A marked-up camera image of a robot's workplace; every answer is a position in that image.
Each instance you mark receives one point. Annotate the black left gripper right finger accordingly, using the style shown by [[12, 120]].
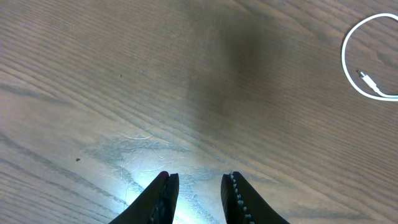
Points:
[[242, 204]]

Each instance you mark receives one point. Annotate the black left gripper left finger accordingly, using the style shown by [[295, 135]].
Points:
[[155, 205]]

